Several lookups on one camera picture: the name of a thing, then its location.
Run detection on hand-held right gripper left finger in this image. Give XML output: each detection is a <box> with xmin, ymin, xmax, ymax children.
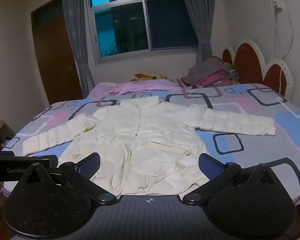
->
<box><xmin>22</xmin><ymin>153</ymin><xmax>117</xmax><ymax>204</ymax></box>

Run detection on grey curtain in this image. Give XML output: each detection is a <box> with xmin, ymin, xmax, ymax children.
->
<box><xmin>61</xmin><ymin>0</ymin><xmax>95</xmax><ymax>98</ymax></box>
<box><xmin>177</xmin><ymin>0</ymin><xmax>213</xmax><ymax>63</ymax></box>

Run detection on brown and white headboard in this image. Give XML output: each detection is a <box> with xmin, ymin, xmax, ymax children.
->
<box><xmin>222</xmin><ymin>39</ymin><xmax>294</xmax><ymax>98</ymax></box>

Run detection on pink blanket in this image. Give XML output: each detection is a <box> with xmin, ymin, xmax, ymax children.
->
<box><xmin>89</xmin><ymin>79</ymin><xmax>188</xmax><ymax>98</ymax></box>

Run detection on white puffer jacket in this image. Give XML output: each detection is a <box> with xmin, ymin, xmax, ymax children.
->
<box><xmin>22</xmin><ymin>95</ymin><xmax>276</xmax><ymax>197</ymax></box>

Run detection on brown wooden door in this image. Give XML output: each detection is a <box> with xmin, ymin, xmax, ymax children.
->
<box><xmin>31</xmin><ymin>0</ymin><xmax>83</xmax><ymax>105</ymax></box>

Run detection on bed with patterned sheet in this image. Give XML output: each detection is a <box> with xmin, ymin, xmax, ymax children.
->
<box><xmin>0</xmin><ymin>82</ymin><xmax>300</xmax><ymax>205</ymax></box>

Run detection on white wall socket charger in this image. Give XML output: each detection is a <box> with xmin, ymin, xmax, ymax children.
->
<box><xmin>272</xmin><ymin>0</ymin><xmax>283</xmax><ymax>14</ymax></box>

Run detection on sliding glass window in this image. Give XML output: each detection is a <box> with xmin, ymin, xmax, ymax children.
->
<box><xmin>87</xmin><ymin>0</ymin><xmax>199</xmax><ymax>65</ymax></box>

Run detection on white charging cable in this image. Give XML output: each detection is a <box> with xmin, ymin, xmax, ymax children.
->
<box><xmin>274</xmin><ymin>7</ymin><xmax>294</xmax><ymax>98</ymax></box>

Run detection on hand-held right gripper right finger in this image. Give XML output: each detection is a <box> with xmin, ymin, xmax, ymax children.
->
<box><xmin>182</xmin><ymin>153</ymin><xmax>278</xmax><ymax>204</ymax></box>

